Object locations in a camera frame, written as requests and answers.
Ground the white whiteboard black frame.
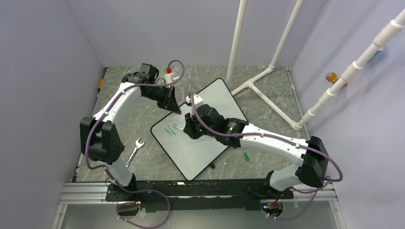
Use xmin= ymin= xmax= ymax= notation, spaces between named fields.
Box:
xmin=150 ymin=78 xmax=247 ymax=180

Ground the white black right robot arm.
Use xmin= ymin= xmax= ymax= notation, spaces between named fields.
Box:
xmin=183 ymin=104 xmax=328 ymax=198

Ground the white PVC pipe frame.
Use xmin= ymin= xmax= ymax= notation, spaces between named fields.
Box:
xmin=224 ymin=0 xmax=405 ymax=132

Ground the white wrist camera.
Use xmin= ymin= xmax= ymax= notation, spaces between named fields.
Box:
xmin=163 ymin=67 xmax=180 ymax=84
xmin=185 ymin=94 xmax=203 ymax=117

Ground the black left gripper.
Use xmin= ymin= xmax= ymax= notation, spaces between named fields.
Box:
xmin=143 ymin=85 xmax=181 ymax=114

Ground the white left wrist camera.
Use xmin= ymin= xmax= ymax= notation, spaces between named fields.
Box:
xmin=163 ymin=67 xmax=180 ymax=84

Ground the silver open-end wrench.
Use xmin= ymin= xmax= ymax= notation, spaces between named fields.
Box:
xmin=125 ymin=138 xmax=146 ymax=168

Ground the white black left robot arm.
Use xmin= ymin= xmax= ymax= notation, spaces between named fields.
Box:
xmin=79 ymin=60 xmax=185 ymax=200

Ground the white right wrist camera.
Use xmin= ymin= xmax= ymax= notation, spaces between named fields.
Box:
xmin=185 ymin=94 xmax=203 ymax=117

